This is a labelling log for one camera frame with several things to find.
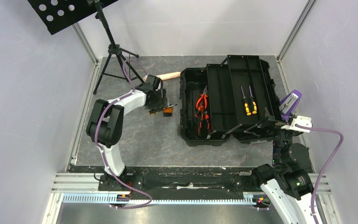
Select wire brush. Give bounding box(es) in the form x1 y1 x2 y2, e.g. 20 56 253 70
163 106 173 117

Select black plastic toolbox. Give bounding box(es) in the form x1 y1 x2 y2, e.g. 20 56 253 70
178 55 282 147

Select orange cutting pliers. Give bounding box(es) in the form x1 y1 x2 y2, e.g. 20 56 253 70
195 85 208 118

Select orange black combination pliers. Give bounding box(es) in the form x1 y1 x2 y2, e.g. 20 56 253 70
197 110 211 136

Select yellow black short screwdriver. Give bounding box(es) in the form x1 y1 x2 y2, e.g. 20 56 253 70
149 104 177 115

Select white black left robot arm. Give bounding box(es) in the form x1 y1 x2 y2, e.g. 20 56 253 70
86 75 167 190

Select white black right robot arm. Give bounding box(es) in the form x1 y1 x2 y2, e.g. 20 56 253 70
250 115 322 224

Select purple plastic scraper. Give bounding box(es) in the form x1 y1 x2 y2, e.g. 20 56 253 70
279 90 302 121

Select black tripod music stand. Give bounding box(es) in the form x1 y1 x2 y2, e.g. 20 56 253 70
29 0 146 95

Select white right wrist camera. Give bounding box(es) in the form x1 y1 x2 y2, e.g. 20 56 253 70
281 116 313 133

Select beige wooden handle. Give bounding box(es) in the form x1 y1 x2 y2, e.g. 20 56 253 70
142 71 181 82

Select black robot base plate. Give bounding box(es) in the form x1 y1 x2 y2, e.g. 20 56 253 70
98 166 264 202

